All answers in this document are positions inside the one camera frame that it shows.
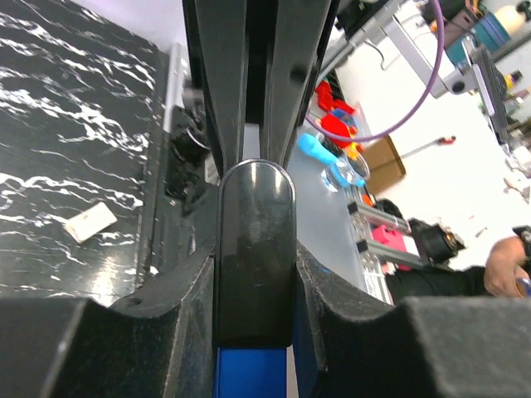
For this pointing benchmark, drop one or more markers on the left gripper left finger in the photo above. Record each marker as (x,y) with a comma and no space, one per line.
(156,342)

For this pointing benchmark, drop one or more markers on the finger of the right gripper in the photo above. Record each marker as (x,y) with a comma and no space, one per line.
(217,45)
(290,58)

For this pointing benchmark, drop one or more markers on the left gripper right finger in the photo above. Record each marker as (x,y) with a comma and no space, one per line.
(349,344)

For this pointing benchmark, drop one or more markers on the blue black stapler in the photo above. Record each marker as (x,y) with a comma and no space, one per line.
(259,304)

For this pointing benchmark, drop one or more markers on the person hand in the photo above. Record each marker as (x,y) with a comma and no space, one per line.
(503,268)

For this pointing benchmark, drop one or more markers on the red toy pile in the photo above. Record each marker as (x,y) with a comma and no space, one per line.
(339,119)

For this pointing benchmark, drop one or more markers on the white staple box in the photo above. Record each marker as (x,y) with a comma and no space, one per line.
(89,223)

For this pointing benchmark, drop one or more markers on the clear plastic bottle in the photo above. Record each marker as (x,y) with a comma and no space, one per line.
(345,172)

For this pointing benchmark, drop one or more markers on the cardboard box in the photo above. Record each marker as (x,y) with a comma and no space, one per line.
(385,165)

